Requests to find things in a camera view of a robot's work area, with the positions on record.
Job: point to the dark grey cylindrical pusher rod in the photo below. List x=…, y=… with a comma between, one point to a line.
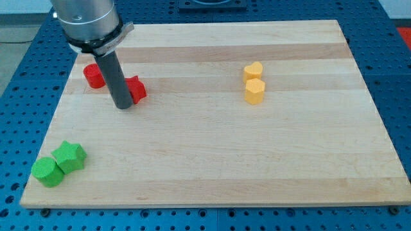
x=114, y=78

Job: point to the yellow hexagon block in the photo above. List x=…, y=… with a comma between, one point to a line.
x=254, y=91

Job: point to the light wooden board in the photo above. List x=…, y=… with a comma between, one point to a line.
x=316, y=140

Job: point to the green star block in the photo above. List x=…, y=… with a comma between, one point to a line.
x=70, y=157

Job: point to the red star block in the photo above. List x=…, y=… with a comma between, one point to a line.
x=136, y=88

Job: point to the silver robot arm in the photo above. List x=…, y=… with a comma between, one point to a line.
x=95, y=27

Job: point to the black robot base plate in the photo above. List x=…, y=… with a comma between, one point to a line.
x=190, y=5

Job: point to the green cylinder block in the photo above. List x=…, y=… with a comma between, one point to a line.
x=47, y=172

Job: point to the red cylinder block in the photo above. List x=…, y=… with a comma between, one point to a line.
x=93, y=76

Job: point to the yellow heart block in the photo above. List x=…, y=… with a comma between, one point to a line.
x=252, y=71

